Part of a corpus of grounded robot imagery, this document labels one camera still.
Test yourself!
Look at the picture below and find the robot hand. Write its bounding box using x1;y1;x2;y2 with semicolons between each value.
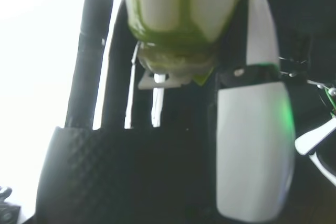
35;0;297;224

